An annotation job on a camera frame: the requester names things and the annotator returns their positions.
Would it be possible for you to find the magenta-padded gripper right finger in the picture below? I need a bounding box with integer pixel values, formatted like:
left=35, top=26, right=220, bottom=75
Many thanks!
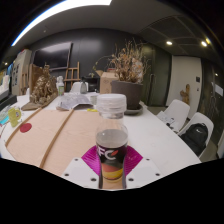
left=122, top=145, right=163, bottom=190

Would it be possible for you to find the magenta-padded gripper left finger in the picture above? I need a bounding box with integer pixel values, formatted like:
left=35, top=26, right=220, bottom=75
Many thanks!
left=61, top=145, right=101, bottom=190

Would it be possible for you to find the clear drink bottle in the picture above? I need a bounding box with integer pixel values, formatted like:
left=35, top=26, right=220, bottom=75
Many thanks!
left=95, top=93, right=129, bottom=184

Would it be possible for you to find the brown wooden drawing board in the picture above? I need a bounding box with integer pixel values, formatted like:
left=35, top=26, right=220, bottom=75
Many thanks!
left=5, top=108, right=131, bottom=178

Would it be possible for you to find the black backpack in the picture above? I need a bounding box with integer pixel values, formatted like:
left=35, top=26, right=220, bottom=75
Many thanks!
left=179, top=123, right=209, bottom=157

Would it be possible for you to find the flat round red coaster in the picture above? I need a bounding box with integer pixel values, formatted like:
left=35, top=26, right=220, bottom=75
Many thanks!
left=19, top=122, right=33, bottom=134

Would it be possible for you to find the white chair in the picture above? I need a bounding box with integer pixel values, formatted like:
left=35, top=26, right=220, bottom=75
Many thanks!
left=69, top=81, right=89, bottom=94
left=156, top=98, right=192, bottom=134
left=178, top=111, right=215, bottom=158

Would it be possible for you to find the grey newspaper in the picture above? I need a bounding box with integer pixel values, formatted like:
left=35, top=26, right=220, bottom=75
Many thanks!
left=55, top=92, right=98, bottom=112

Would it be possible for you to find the small clear glass cup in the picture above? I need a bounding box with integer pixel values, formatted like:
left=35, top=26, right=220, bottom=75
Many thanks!
left=89, top=94, right=98, bottom=106

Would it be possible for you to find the dry plant in grey pot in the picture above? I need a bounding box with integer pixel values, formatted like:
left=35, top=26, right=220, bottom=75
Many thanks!
left=93, top=39, right=151, bottom=116

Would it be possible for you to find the lime green mug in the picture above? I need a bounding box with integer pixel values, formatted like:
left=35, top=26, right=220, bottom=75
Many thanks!
left=7, top=106, right=23, bottom=128

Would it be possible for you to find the white spray bottle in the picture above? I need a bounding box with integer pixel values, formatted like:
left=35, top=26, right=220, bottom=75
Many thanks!
left=56, top=75, right=66, bottom=97

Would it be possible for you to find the wooden figure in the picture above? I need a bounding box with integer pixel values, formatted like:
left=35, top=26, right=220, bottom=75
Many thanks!
left=179, top=83, right=192, bottom=105

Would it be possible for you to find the brown wooden root sculpture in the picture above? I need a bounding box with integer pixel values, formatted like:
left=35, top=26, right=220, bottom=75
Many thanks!
left=20, top=63, right=59, bottom=112

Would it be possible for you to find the brown cardboard box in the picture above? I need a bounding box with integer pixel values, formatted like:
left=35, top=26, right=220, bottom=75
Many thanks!
left=95, top=69, right=119, bottom=95

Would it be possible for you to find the wooden easel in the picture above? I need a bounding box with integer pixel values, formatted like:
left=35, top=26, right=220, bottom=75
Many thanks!
left=63, top=61, right=82, bottom=92

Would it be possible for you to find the beige cabinet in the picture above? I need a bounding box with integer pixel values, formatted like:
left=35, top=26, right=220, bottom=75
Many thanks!
left=10, top=48, right=33, bottom=97

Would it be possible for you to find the large black wall screen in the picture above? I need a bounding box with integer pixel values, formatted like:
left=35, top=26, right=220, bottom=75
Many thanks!
left=32, top=41, right=73, bottom=70

